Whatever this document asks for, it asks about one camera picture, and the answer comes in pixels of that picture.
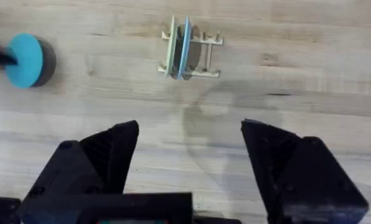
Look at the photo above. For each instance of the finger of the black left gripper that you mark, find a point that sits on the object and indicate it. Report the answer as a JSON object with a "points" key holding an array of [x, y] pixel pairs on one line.
{"points": [[0, 57]]}

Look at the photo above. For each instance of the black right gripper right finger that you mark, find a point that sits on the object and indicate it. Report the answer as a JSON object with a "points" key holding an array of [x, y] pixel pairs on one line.
{"points": [[300, 177]]}

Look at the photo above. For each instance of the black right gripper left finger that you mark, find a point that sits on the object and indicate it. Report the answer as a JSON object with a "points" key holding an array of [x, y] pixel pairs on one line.
{"points": [[89, 161]]}

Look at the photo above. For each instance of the blue round plate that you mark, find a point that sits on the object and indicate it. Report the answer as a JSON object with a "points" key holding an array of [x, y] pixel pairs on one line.
{"points": [[184, 49], [25, 60]]}

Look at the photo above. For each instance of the small wooden peg rack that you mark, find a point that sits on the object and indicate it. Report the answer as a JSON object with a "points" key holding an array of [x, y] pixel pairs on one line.
{"points": [[208, 56]]}

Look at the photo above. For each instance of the pale green round plate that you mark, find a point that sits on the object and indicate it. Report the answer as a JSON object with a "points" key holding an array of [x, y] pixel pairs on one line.
{"points": [[171, 46]]}

